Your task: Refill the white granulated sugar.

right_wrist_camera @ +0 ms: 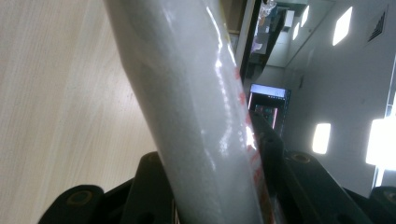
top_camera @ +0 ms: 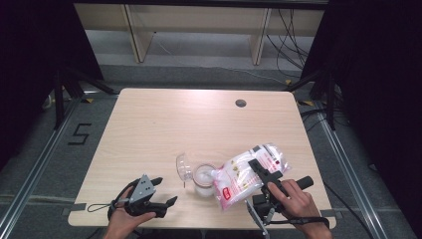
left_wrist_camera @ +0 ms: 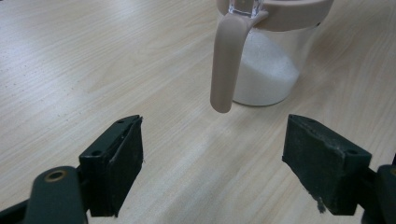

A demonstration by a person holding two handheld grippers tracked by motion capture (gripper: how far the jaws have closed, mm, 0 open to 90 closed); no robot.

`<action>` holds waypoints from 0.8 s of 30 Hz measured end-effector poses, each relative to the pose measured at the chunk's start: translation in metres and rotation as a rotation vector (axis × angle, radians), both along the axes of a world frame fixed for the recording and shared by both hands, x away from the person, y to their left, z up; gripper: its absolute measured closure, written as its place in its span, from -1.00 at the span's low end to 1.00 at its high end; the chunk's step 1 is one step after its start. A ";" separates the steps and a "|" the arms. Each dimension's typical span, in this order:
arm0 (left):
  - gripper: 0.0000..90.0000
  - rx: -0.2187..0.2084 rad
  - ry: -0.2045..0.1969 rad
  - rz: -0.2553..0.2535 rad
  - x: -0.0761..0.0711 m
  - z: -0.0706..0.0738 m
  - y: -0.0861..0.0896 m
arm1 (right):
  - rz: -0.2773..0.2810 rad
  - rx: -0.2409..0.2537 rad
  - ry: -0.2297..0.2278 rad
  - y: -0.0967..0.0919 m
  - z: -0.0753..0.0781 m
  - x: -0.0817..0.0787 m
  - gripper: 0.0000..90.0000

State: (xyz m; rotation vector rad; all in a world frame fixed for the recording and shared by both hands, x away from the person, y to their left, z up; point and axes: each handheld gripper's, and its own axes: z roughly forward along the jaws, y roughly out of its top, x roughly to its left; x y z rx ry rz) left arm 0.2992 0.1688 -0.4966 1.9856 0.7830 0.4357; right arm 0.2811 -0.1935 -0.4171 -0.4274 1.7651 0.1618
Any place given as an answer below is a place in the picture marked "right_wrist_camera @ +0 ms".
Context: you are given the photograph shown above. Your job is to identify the dark metal stand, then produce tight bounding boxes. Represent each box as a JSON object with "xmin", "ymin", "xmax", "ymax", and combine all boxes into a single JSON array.
[{"xmin": 238, "ymin": 0, "xmax": 266, "ymax": 82}]

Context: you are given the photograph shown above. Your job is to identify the rectangular ceiling light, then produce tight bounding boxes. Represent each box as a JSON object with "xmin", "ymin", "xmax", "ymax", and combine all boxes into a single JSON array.
[
  {"xmin": 291, "ymin": 21, "xmax": 301, "ymax": 41},
  {"xmin": 365, "ymin": 117, "xmax": 396, "ymax": 172},
  {"xmin": 300, "ymin": 5, "xmax": 311, "ymax": 28},
  {"xmin": 311, "ymin": 122, "xmax": 332, "ymax": 155},
  {"xmin": 332, "ymin": 6, "xmax": 354, "ymax": 47}
]

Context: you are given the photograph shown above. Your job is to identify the computer monitor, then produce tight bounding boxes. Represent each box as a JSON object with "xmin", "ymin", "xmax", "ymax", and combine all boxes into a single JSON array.
[{"xmin": 247, "ymin": 82, "xmax": 292, "ymax": 135}]

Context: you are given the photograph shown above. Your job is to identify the white bottle with red label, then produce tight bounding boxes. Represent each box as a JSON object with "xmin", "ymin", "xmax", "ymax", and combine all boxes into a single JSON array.
[{"xmin": 102, "ymin": 0, "xmax": 276, "ymax": 224}]

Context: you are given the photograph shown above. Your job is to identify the ceiling air vent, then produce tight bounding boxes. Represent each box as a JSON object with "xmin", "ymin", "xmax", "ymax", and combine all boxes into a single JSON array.
[{"xmin": 366, "ymin": 10, "xmax": 388, "ymax": 43}]

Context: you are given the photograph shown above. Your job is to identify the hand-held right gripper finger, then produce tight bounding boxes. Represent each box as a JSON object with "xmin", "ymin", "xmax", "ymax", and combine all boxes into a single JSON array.
[{"xmin": 247, "ymin": 110, "xmax": 286, "ymax": 200}]

